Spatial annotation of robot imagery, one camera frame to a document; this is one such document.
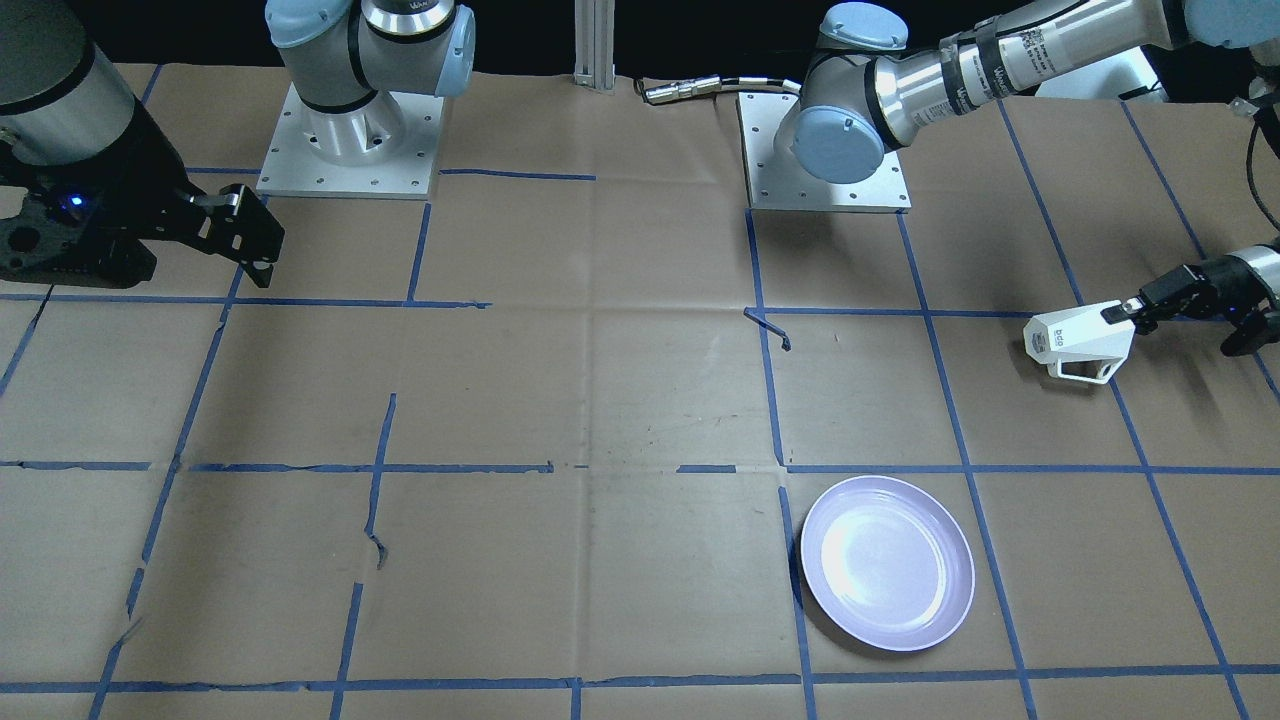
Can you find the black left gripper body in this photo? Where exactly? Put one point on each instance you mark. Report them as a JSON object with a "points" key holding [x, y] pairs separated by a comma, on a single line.
{"points": [[1222, 276]]}

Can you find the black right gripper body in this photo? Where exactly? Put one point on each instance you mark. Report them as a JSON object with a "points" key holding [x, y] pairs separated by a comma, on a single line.
{"points": [[143, 160]]}

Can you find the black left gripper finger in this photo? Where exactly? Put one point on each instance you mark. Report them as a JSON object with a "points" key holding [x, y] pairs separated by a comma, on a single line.
{"points": [[1128, 310], [1252, 331]]}

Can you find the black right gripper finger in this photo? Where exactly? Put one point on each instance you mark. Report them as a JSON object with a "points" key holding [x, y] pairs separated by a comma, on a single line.
{"points": [[259, 271]]}

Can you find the white angular mug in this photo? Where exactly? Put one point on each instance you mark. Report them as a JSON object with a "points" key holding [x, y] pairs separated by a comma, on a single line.
{"points": [[1076, 344]]}

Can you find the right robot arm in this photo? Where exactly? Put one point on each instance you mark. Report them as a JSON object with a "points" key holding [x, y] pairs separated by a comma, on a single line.
{"points": [[68, 101]]}

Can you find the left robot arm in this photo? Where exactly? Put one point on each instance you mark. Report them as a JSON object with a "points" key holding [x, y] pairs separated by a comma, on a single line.
{"points": [[863, 96]]}

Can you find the lavender plate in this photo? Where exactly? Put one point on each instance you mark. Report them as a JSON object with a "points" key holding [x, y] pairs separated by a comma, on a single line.
{"points": [[887, 563]]}

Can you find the brown paper table cover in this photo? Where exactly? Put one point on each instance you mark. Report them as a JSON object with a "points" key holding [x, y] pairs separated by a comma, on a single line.
{"points": [[542, 445]]}

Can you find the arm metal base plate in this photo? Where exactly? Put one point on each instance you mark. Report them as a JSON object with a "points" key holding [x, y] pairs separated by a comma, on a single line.
{"points": [[776, 181], [385, 150]]}

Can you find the aluminium profile post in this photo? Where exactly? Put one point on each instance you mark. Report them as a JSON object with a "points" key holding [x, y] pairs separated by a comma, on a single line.
{"points": [[593, 45]]}

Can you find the silver cable connector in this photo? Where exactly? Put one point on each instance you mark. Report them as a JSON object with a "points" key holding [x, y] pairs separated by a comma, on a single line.
{"points": [[687, 89]]}

